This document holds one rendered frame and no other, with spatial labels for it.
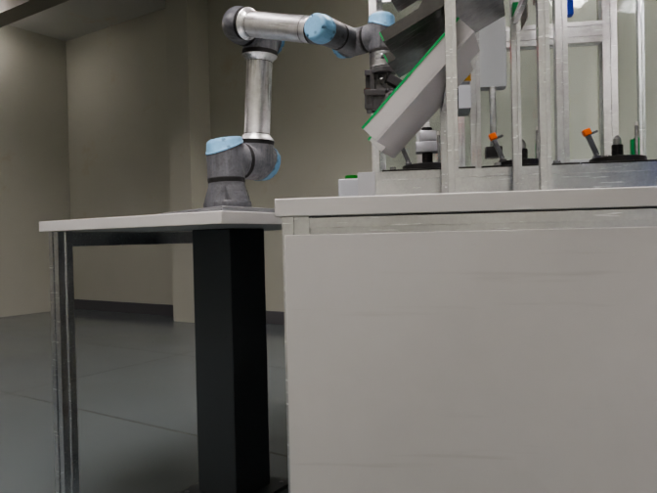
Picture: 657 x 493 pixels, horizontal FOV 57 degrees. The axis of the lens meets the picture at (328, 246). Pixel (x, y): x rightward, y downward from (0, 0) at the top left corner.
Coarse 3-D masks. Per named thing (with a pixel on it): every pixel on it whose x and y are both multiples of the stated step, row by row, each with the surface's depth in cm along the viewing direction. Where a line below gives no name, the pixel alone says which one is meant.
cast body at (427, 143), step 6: (420, 132) 167; (426, 132) 167; (432, 132) 166; (420, 138) 167; (426, 138) 167; (432, 138) 166; (420, 144) 167; (426, 144) 167; (432, 144) 166; (420, 150) 167; (426, 150) 167; (432, 150) 166
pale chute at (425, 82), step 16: (464, 32) 117; (432, 48) 119; (464, 48) 120; (416, 64) 120; (432, 64) 119; (464, 64) 128; (416, 80) 120; (432, 80) 120; (400, 96) 121; (416, 96) 120; (432, 96) 128; (384, 112) 122; (400, 112) 121; (416, 112) 129; (368, 128) 124; (384, 128) 123; (400, 128) 128; (384, 144) 128
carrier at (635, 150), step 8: (616, 136) 161; (616, 144) 161; (632, 144) 162; (616, 152) 160; (632, 152) 162; (592, 160) 161; (600, 160) 158; (608, 160) 156; (616, 160) 150; (624, 160) 150; (632, 160) 150; (640, 160) 149; (648, 160) 149; (656, 160) 149
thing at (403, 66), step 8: (488, 8) 133; (496, 8) 135; (472, 16) 133; (480, 16) 135; (488, 16) 137; (496, 16) 139; (472, 24) 138; (480, 24) 140; (488, 24) 142; (432, 40) 136; (424, 48) 139; (384, 56) 138; (392, 56) 137; (408, 56) 139; (416, 56) 141; (392, 64) 139; (400, 64) 141; (408, 64) 143; (400, 72) 147
